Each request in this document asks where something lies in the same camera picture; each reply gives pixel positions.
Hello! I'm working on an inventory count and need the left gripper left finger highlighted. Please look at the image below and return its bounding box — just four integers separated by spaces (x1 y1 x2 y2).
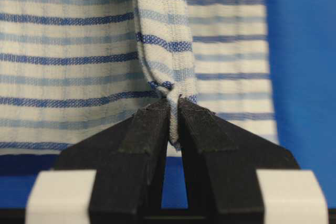
54 99 170 223

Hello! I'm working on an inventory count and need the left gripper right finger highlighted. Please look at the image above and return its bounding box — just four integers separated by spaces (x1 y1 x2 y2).
178 98 299 223

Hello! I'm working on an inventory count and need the blue white striped towel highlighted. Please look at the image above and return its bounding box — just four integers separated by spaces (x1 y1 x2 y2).
1 0 278 155

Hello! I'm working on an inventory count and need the blue table cloth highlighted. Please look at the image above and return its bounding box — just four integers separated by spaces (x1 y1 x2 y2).
1 0 335 210

